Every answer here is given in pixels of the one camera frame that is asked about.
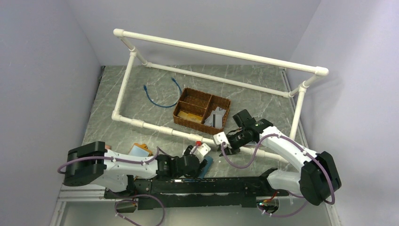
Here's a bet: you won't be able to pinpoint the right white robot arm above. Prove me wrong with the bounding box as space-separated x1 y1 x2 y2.
213 109 342 205

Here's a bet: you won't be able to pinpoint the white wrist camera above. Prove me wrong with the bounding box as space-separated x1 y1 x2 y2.
213 132 231 148
191 141 211 163

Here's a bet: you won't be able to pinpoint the grey cards in basket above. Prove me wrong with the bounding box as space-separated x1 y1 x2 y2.
203 107 226 129

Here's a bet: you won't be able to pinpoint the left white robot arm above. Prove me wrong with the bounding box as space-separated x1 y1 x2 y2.
57 141 211 198

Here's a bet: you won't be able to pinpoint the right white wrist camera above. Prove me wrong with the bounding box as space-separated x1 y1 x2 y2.
213 132 231 148

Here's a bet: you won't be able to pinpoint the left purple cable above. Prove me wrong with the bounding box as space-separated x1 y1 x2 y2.
57 145 172 175

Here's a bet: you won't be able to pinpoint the gold cards in basket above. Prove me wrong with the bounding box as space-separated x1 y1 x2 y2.
177 111 203 123

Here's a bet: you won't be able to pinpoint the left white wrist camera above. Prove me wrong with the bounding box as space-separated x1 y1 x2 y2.
191 141 211 163

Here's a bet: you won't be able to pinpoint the brown wicker divided basket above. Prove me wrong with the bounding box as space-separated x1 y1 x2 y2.
173 88 231 135

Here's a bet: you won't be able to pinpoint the blue card holder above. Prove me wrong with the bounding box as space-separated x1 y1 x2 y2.
198 156 214 179

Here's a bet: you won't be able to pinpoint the white PVC pipe frame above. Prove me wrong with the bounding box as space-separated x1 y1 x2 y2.
112 29 329 145

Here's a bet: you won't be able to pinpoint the blue ethernet cable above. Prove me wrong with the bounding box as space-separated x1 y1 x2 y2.
143 77 183 109

